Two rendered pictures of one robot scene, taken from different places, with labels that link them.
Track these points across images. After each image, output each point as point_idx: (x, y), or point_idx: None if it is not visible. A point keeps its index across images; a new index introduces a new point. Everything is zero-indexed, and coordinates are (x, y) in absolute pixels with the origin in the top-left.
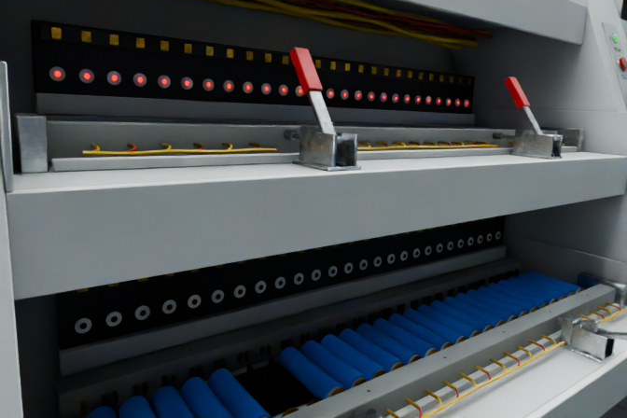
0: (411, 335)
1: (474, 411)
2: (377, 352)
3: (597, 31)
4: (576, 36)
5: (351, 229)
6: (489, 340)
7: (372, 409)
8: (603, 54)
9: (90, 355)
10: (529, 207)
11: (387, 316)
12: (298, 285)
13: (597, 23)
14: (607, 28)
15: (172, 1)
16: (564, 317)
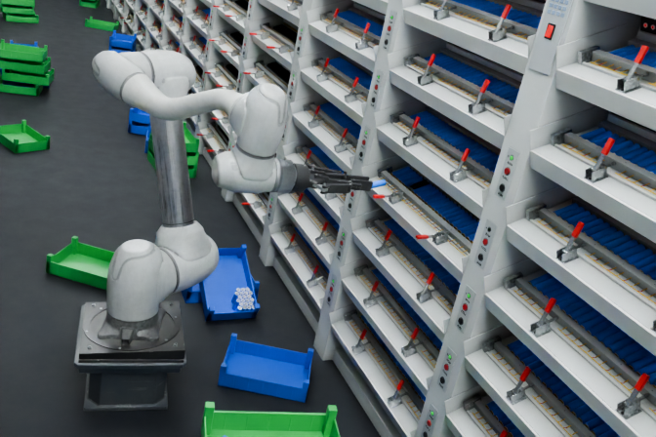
0: (436, 202)
1: (412, 214)
2: (428, 196)
3: (503, 149)
4: (501, 147)
5: (403, 157)
6: (430, 213)
7: (401, 192)
8: (499, 161)
9: None
10: (440, 187)
11: (460, 204)
12: None
13: (506, 146)
14: (511, 151)
15: None
16: (451, 234)
